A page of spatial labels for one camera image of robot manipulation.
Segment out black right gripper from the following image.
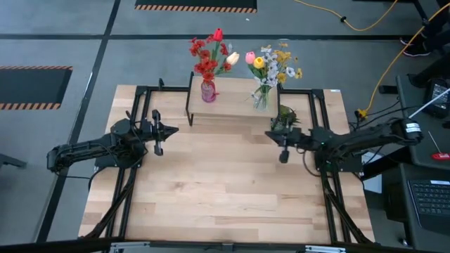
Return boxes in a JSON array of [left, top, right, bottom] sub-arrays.
[[264, 126, 303, 164]]

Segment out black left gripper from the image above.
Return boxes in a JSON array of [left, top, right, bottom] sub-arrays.
[[140, 109, 179, 157]]

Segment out clear glass vase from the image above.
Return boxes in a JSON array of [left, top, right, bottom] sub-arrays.
[[252, 84, 271, 112]]

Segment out purple glass vase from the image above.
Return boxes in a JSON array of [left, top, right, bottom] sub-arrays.
[[200, 79, 218, 104]]

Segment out white blossom grass bunch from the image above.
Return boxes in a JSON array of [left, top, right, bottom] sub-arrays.
[[251, 44, 296, 101]]

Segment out yellow tulip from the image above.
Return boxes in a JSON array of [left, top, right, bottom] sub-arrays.
[[252, 56, 266, 82]]

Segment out red blossom flower bunch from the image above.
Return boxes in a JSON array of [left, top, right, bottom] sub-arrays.
[[188, 34, 233, 85]]

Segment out pink tulip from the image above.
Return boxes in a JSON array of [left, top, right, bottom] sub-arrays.
[[245, 51, 263, 80]]

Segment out cream white tulip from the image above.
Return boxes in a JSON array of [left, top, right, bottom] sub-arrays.
[[216, 51, 240, 77]]

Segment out red tulip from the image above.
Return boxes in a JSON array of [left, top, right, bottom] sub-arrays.
[[212, 27, 225, 57]]

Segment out wooden shelf with black legs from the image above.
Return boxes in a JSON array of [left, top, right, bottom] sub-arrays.
[[185, 72, 284, 127]]

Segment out dark grey side desk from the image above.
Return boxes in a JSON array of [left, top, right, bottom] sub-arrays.
[[381, 163, 450, 253], [396, 73, 450, 171]]

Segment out black hazard-striped floor mat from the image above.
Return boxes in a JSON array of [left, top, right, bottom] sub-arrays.
[[0, 65, 74, 110], [134, 0, 258, 14]]

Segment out dark grey furniture foot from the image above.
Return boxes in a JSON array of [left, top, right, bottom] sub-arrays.
[[0, 153, 28, 170]]

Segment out black chair base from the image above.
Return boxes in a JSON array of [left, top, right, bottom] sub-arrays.
[[407, 58, 450, 89]]

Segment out black gantry crossbar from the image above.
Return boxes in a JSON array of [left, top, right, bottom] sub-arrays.
[[0, 237, 450, 253]]

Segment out person's shoe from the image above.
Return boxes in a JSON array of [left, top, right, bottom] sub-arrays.
[[400, 37, 434, 60]]

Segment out black tablet device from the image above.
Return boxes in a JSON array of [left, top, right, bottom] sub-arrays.
[[423, 77, 450, 119]]

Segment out black laptop keyboard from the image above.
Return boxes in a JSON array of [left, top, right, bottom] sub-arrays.
[[406, 179, 450, 235]]

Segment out person's leg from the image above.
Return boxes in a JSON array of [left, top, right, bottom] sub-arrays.
[[420, 13, 450, 53]]

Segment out black stand leg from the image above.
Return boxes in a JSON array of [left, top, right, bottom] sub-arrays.
[[413, 0, 433, 27]]

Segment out black aluminium table frame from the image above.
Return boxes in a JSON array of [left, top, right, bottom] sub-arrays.
[[82, 77, 374, 245]]

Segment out yellow extension cable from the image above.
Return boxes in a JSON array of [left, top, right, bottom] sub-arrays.
[[354, 2, 450, 120], [293, 0, 400, 32]]

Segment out white stiff cable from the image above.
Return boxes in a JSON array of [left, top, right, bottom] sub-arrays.
[[409, 87, 450, 119]]

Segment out red-handled screwdriver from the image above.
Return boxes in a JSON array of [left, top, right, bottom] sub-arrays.
[[427, 130, 450, 162]]

